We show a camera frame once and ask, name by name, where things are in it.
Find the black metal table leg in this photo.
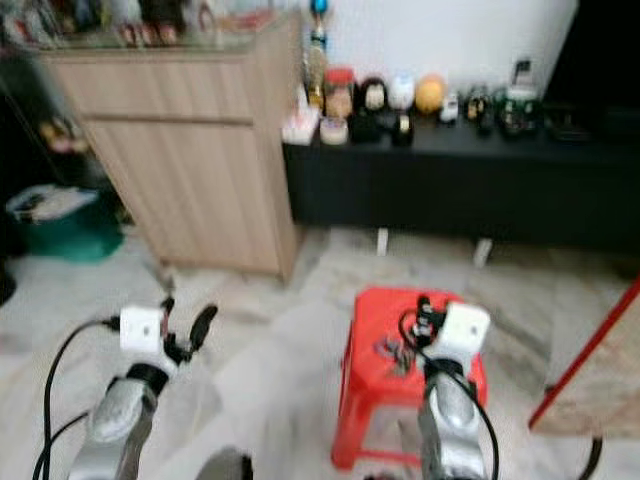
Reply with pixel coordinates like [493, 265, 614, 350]
[581, 437, 607, 480]

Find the red lid snack jar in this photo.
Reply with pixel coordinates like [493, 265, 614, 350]
[322, 65, 357, 122]

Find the pink white tissue pack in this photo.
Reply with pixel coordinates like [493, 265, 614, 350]
[282, 96, 322, 147]

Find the marble pattern red-edged table top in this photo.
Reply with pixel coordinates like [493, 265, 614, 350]
[527, 284, 640, 440]

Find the black box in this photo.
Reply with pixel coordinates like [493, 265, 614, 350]
[348, 112, 387, 145]

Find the white round figurine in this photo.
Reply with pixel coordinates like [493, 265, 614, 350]
[388, 72, 417, 112]

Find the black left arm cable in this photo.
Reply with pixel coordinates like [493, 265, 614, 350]
[32, 317, 124, 480]

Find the black tape dispenser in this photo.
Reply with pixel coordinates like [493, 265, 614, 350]
[390, 112, 417, 149]

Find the black low sideboard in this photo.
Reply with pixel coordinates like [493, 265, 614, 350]
[282, 116, 640, 254]

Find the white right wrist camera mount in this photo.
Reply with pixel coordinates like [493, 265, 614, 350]
[434, 301, 492, 367]

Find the white tape roll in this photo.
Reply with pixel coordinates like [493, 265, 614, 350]
[318, 117, 350, 147]

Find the green plastic basket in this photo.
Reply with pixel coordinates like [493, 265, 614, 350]
[5, 184, 127, 264]

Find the green white container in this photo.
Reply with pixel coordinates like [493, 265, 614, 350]
[500, 84, 542, 137]

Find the black round mouse figurine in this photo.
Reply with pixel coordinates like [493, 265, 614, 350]
[357, 77, 390, 117]

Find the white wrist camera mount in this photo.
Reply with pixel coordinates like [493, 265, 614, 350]
[119, 305, 167, 362]
[434, 301, 492, 367]

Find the small black white figurine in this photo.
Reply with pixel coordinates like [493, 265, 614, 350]
[440, 91, 462, 125]

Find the blue ball trophy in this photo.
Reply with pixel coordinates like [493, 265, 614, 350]
[308, 0, 333, 49]

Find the light wooden cabinet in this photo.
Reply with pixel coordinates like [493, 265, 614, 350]
[45, 14, 306, 282]

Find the orange round figurine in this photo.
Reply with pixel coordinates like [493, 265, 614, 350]
[415, 73, 449, 115]

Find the dark glass display shelf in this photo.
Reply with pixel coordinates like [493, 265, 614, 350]
[0, 45, 123, 206]

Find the bunch of metal keys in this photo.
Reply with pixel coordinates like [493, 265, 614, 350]
[373, 335, 419, 378]

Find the small gold trophy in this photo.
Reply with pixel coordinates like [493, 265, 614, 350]
[304, 43, 331, 110]

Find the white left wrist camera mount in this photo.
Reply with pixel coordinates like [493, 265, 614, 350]
[119, 305, 167, 362]

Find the red plastic stool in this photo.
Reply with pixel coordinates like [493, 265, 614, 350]
[330, 286, 490, 472]

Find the red flat pouch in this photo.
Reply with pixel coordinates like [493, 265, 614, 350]
[240, 9, 287, 32]

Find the decorative figurine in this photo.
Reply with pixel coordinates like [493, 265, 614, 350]
[125, 0, 192, 47]

